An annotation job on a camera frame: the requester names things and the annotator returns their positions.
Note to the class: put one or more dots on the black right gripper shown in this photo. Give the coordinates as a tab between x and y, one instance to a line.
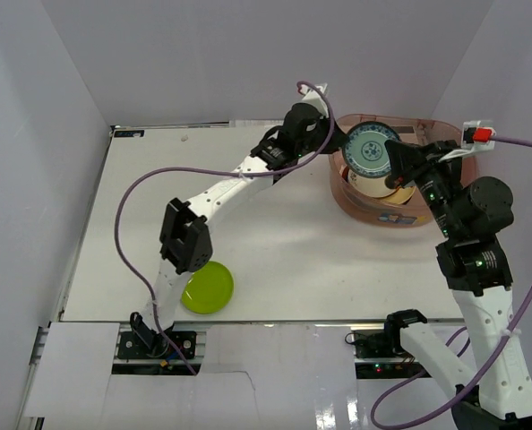
408	160

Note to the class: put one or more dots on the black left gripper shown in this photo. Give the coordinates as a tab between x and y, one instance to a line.
334	140

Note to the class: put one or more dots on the cream plate with black mark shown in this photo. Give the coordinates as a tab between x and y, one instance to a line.
373	186

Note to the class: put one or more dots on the blue white patterned plate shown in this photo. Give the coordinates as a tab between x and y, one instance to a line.
364	151

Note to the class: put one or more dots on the lime green plate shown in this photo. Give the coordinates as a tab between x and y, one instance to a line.
208	290

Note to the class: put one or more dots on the beige bear plate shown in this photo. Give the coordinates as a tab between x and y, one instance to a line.
400	196

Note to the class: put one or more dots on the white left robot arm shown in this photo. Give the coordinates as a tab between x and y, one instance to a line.
185	239

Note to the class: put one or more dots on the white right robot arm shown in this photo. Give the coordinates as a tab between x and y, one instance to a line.
497	392

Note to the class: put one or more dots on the pink translucent plastic bin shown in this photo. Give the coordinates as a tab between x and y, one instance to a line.
371	210

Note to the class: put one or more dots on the white paper sheets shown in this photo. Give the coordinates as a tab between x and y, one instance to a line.
266	124

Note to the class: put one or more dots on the black label sticker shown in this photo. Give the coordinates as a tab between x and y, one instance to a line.
128	133

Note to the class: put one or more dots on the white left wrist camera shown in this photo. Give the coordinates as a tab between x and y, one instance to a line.
314	95

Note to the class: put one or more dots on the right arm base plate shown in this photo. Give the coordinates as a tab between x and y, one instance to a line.
375	344

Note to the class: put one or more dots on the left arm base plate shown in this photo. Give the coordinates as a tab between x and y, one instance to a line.
130	346

